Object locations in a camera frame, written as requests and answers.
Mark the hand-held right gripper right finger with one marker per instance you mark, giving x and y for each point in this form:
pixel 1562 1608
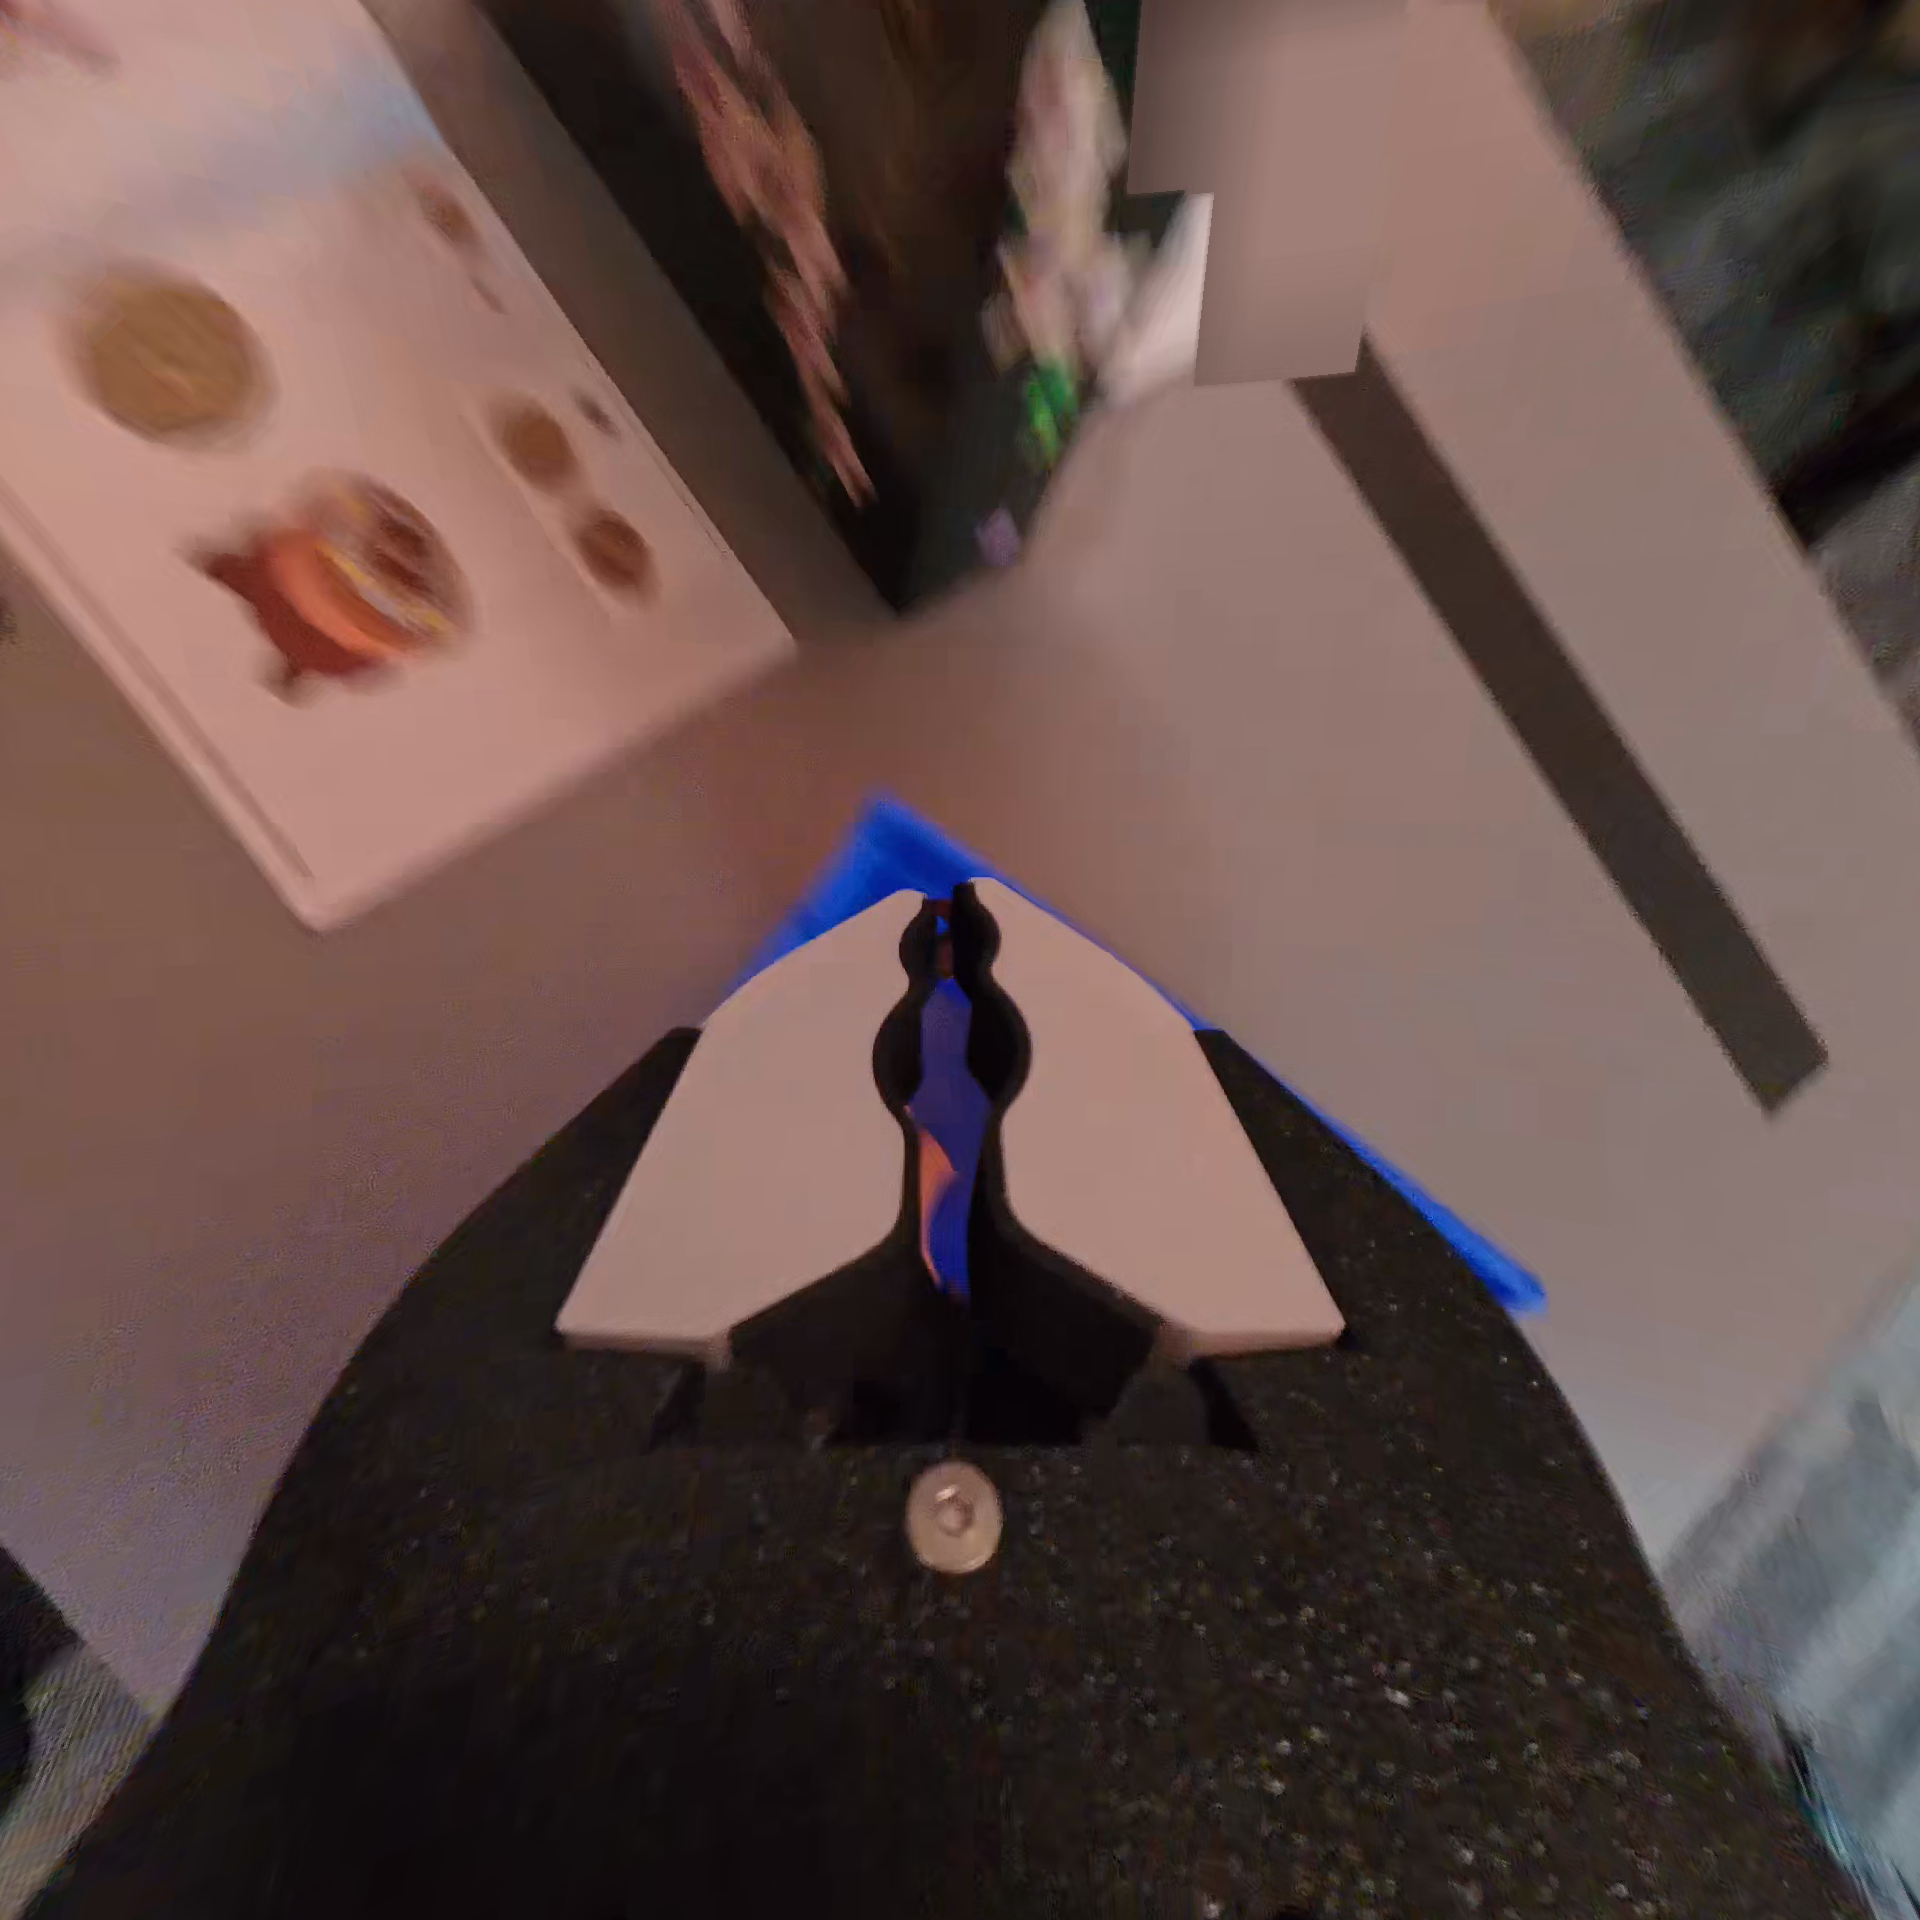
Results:
pixel 1156 1188

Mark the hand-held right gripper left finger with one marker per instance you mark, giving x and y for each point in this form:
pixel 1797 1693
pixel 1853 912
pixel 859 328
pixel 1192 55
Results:
pixel 751 1188

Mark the white instruction booklet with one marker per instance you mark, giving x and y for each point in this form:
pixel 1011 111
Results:
pixel 123 181

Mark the tan round plate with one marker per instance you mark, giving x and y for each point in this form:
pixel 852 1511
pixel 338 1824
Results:
pixel 165 354

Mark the black flower print box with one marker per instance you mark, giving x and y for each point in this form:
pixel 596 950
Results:
pixel 902 181

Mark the blue plastic bin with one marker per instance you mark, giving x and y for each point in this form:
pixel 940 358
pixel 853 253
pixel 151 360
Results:
pixel 852 886

